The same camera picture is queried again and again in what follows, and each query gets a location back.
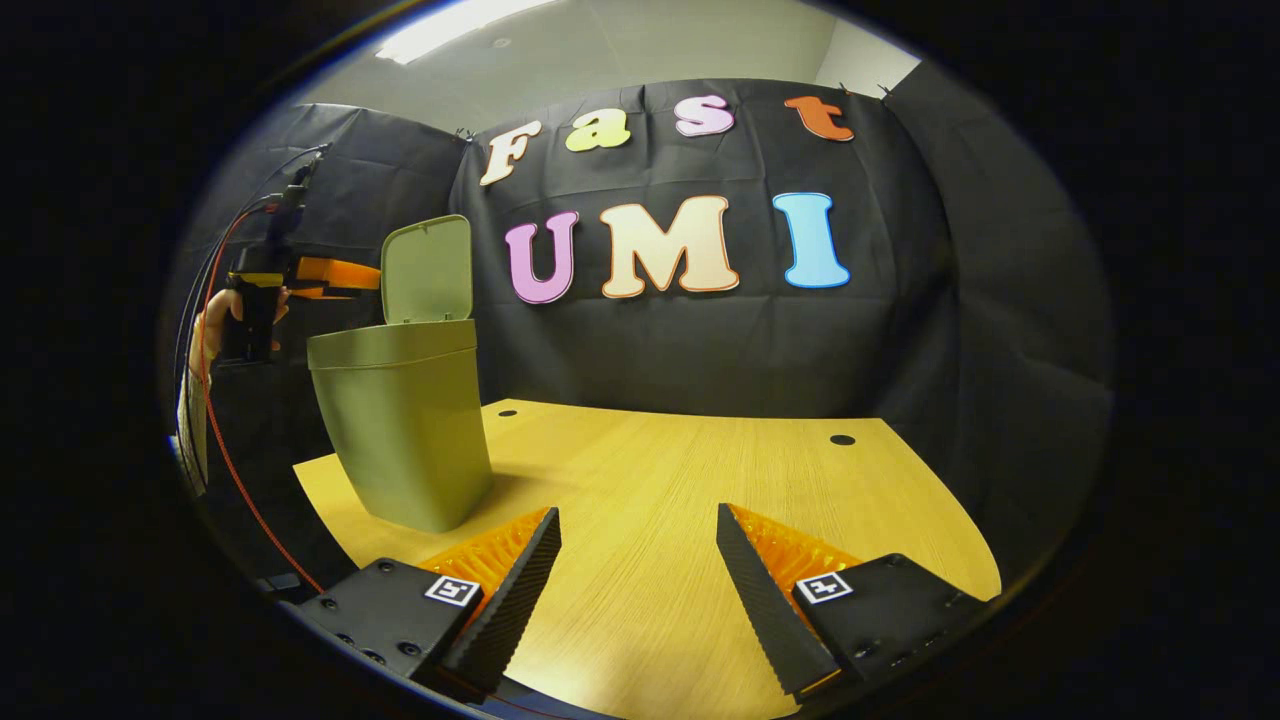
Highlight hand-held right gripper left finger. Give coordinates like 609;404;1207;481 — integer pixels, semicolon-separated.
298;506;563;706

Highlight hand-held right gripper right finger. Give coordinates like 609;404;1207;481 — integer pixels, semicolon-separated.
714;503;1001;701

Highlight wooden desktop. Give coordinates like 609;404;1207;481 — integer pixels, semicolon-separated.
292;398;1003;720

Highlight green desktop garbage bin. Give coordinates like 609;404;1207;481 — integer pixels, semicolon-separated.
306;214;493;534

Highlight black cable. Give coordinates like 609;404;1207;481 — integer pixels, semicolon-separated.
172;143;333;401

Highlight red cable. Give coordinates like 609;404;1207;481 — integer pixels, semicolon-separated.
196;195;326;593

